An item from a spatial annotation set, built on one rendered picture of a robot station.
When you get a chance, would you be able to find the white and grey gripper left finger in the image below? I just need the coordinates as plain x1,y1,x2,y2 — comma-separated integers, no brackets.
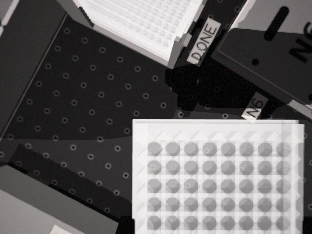
115,216,135,234

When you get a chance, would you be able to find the grey nest plate labelled n6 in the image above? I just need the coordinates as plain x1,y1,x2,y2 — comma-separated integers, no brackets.
211,0,312,120

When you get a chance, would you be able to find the small white label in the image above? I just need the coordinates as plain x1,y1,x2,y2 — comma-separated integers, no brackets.
241,92,269,120

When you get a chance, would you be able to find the grey perforated base plate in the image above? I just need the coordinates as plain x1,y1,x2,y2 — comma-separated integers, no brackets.
0,0,312,219

